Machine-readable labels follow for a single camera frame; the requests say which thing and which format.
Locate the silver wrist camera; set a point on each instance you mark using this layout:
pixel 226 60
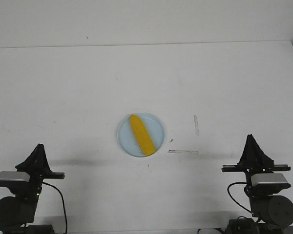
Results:
pixel 13 179
pixel 269 181

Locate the yellow corn cob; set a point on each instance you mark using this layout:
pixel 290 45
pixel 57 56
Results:
pixel 141 135

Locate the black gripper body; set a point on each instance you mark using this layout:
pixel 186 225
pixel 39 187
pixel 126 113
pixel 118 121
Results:
pixel 37 179
pixel 252 170

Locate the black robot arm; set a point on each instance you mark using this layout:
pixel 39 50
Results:
pixel 271 213
pixel 17 211

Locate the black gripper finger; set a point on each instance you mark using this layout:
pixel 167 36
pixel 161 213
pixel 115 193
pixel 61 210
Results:
pixel 246 157
pixel 45 165
pixel 258 156
pixel 34 161

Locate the light blue round plate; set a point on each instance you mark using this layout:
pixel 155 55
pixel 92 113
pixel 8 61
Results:
pixel 126 138

